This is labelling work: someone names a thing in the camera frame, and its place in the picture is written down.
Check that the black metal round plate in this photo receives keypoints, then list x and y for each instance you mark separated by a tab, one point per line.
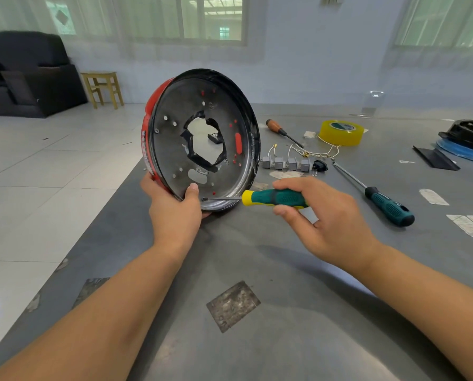
169	154

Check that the yellow tape roll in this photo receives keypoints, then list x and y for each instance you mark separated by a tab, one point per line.
341	137

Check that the black armchair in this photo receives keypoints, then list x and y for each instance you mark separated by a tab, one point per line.
38	83

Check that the person's right hand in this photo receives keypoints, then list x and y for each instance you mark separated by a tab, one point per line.
335	230

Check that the person's left hand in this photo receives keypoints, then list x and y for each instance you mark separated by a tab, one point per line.
175	222

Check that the person's right forearm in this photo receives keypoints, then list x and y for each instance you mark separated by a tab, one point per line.
431	301

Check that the black flat plate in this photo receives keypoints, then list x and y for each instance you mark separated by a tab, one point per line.
435	158

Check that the person's left forearm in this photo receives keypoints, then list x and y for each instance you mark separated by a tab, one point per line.
93	325

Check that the narrow sheer curtain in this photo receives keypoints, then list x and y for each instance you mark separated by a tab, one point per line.
435	59

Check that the small white card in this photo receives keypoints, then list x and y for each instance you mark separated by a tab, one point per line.
310	134

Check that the dark green black screwdriver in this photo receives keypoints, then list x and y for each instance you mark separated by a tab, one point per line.
393	210

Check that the narrow window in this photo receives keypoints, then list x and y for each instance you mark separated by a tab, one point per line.
443	21

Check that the wide window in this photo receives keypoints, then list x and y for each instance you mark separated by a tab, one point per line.
212	19

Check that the wooden stool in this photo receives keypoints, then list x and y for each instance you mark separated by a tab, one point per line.
100	75

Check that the black bit set case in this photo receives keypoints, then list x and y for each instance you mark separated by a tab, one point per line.
215	138

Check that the clear acrylic stand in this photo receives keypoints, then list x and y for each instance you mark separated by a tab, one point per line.
367	111

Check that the white torn tape patch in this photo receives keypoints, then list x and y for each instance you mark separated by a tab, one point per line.
286	174

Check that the black round housing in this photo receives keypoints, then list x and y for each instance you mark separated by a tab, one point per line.
468	138

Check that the wide sheer curtain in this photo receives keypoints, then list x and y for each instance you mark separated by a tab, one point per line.
153	51

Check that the small black plug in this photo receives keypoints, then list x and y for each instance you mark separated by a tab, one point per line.
320	165

